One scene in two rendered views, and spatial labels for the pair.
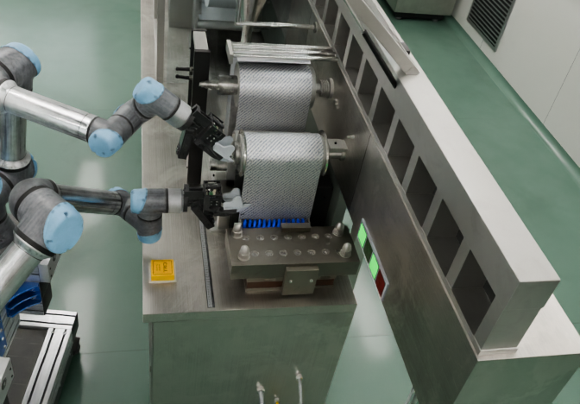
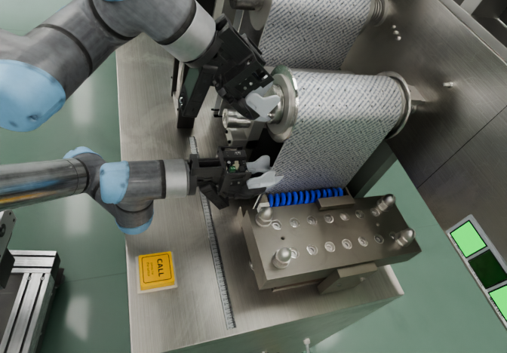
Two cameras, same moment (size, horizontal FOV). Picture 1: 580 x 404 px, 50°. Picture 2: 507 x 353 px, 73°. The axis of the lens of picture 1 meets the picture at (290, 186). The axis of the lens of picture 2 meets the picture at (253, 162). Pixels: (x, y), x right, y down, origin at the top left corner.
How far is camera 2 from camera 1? 129 cm
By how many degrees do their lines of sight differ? 14
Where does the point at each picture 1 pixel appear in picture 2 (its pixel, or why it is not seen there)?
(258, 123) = (286, 56)
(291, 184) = (343, 150)
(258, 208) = (290, 179)
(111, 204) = (69, 184)
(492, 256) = not seen: outside the picture
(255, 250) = (293, 247)
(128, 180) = (107, 101)
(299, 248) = (346, 235)
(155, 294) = (149, 315)
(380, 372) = not seen: hidden behind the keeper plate
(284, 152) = (351, 106)
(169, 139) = (150, 69)
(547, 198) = not seen: hidden behind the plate
